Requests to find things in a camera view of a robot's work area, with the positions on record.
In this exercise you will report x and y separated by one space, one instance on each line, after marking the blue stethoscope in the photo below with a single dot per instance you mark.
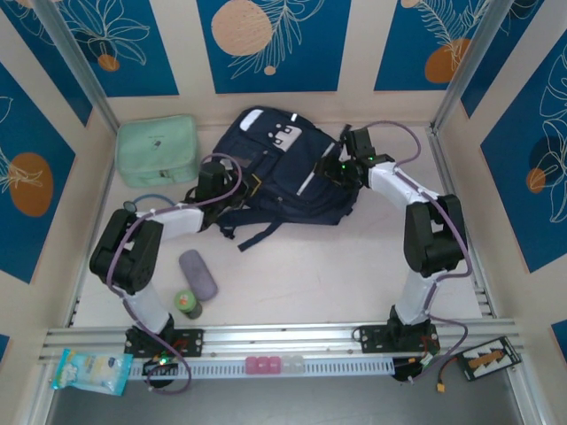
129 206

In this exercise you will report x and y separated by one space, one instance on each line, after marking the aluminium frame post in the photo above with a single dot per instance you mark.
76 57
471 57

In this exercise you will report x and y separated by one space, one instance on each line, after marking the black controller board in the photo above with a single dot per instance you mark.
405 374
161 367

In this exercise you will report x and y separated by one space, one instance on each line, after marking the grey glasses case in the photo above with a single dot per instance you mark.
199 276

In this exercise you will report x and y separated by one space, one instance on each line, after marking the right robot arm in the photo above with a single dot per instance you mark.
438 239

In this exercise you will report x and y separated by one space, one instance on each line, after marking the blue white snack packet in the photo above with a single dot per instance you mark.
90 371

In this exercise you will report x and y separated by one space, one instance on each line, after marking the black connector board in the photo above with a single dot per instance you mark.
487 359

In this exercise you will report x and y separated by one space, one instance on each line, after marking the green bottle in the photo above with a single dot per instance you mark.
187 303

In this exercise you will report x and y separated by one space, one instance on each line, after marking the mint green fabric bag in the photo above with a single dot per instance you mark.
150 150

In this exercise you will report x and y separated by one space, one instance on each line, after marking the aluminium side rail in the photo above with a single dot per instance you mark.
438 150
74 312

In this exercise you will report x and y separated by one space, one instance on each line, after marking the navy blue backpack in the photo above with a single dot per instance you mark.
283 186

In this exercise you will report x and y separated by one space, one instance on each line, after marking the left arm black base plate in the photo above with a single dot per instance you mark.
195 343

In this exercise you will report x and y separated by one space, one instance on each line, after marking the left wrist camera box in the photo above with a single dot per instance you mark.
228 164

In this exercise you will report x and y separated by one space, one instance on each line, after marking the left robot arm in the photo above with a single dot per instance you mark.
126 252

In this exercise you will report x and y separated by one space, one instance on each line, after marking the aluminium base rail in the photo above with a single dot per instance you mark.
283 338

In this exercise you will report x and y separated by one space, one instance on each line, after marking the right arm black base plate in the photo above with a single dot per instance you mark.
374 340

